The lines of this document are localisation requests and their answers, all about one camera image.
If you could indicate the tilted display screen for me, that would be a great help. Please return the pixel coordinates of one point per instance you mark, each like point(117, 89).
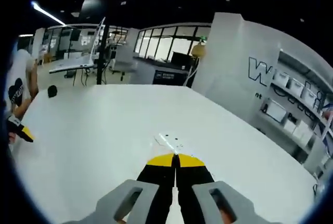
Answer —
point(95, 44)

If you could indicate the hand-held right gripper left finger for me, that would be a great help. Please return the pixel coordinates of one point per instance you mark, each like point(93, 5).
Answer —
point(145, 198)

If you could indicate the clear resealable bag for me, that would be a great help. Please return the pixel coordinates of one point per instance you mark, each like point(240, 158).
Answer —
point(167, 144)

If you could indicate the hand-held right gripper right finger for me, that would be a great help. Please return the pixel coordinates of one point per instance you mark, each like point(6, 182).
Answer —
point(200, 198)

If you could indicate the black monitor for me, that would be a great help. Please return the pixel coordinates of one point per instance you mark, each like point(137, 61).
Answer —
point(180, 61)

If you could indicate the large white cardboard box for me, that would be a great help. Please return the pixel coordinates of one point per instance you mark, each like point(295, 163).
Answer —
point(303, 132)

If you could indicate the grey shelving unit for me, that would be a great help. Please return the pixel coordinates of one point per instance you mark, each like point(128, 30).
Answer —
point(313, 153)

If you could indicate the long ceiling light strip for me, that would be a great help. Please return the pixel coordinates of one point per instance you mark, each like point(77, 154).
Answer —
point(46, 13)

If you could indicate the dark grey counter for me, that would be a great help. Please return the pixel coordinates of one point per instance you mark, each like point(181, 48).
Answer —
point(145, 70)

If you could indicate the yellow rounded object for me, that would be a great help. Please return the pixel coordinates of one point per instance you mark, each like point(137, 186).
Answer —
point(199, 51)

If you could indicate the white desk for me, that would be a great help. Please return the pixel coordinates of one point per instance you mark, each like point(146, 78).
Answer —
point(70, 65)

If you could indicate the black pole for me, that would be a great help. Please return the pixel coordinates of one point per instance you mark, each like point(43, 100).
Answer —
point(102, 57)

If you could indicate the white storage bin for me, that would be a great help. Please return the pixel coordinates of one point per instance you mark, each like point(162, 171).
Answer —
point(310, 96)
point(282, 78)
point(296, 86)

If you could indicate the white lidded box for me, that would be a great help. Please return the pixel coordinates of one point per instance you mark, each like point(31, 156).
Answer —
point(276, 110)

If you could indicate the person's white shirt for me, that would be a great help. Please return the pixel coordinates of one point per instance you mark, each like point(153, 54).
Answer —
point(19, 67)

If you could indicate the black round object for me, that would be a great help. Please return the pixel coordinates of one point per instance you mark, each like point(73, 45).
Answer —
point(52, 91)

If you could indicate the grey chair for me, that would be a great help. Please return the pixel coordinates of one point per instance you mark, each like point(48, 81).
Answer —
point(123, 60)

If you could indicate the small white cardboard box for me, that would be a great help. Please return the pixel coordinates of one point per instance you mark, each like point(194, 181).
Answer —
point(290, 124)

